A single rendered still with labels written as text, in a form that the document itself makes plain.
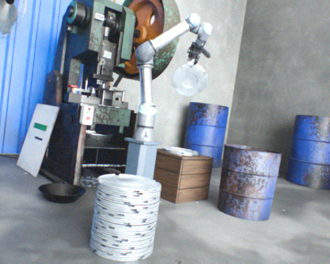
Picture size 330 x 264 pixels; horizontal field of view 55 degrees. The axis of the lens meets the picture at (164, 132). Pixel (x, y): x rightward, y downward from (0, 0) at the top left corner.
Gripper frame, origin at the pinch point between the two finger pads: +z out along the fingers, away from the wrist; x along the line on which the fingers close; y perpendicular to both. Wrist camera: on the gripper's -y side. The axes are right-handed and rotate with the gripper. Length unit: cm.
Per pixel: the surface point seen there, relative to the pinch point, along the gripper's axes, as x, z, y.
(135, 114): 11, 50, 34
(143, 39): -54, 19, 30
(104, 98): 5, 42, 60
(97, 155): 7, 117, 55
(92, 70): -20, 37, 71
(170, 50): -27.8, 8.0, 11.6
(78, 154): 50, 60, 76
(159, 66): -23.5, 22.7, 16.7
